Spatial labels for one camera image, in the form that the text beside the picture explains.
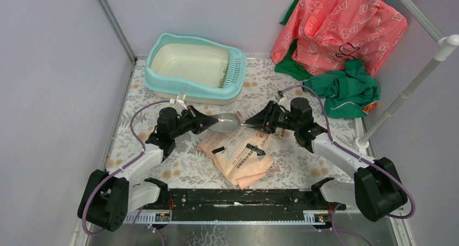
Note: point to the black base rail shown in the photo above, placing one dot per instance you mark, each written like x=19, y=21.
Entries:
x=252, y=205

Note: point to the dark green garment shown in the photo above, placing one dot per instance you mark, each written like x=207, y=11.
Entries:
x=317, y=37

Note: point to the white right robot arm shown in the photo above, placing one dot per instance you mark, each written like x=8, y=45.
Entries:
x=376, y=190

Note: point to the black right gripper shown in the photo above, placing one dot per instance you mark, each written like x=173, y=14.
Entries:
x=264, y=119

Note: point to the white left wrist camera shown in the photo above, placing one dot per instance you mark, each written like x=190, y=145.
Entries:
x=179, y=103

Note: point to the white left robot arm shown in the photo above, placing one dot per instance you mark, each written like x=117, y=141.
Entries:
x=111, y=195

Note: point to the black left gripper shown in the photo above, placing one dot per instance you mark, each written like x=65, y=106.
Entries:
x=200, y=121

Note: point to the pink patterned jacket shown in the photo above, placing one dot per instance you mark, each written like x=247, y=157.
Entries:
x=380, y=28

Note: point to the green sweatshirt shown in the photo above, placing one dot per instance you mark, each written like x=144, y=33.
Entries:
x=348, y=93

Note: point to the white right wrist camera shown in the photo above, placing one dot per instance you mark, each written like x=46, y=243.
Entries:
x=282, y=100

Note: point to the teal litter box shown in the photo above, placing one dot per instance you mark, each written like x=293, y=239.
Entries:
x=205, y=71

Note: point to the grey litter scoop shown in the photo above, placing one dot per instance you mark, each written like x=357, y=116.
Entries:
x=227, y=122

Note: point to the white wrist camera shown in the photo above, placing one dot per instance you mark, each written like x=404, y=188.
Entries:
x=282, y=100
x=179, y=103

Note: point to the white pole stand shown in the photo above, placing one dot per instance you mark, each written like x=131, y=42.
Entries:
x=447, y=46

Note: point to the pink cat litter bag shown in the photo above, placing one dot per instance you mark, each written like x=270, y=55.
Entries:
x=241, y=156

